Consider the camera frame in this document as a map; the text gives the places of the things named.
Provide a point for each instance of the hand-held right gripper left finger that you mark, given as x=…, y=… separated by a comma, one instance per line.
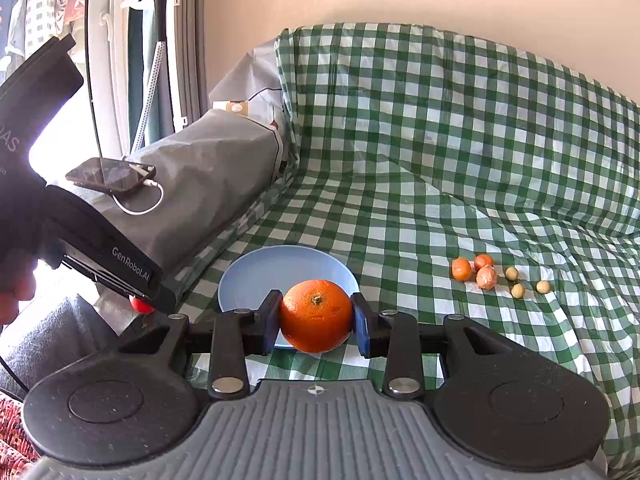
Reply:
x=272, y=320

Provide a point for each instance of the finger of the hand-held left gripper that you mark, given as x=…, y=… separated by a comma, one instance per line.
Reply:
x=160, y=297

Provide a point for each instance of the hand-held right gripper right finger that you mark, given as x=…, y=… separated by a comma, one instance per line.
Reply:
x=360, y=325

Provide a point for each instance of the small red tomato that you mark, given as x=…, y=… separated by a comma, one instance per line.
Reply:
x=141, y=306

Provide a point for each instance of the light blue plate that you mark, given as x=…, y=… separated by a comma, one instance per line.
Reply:
x=260, y=280

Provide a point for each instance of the large orange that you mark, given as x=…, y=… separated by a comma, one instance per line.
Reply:
x=316, y=315

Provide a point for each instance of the small orange tangerine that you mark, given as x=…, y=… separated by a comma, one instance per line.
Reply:
x=483, y=261
x=461, y=269
x=487, y=278

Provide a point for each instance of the small tan longan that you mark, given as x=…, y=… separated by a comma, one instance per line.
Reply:
x=511, y=273
x=543, y=286
x=518, y=290

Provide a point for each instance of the person's left hand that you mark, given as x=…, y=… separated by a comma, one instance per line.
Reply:
x=12, y=295

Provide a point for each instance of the black smartphone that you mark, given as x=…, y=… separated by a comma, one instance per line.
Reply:
x=105, y=175

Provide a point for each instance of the grey blanket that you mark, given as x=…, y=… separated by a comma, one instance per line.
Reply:
x=55, y=335

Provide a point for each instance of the hanging clothes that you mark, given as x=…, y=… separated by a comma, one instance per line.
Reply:
x=35, y=0

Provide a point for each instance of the grey fabric bag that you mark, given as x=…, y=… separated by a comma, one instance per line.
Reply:
x=210, y=170

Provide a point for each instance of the green checkered cloth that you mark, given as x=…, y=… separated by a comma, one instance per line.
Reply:
x=425, y=160

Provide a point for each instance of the grey curtain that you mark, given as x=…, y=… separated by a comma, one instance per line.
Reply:
x=192, y=60

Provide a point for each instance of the red patterned cloth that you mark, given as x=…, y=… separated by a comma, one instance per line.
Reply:
x=12, y=435

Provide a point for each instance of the white door frame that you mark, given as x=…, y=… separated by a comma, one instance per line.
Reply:
x=107, y=60

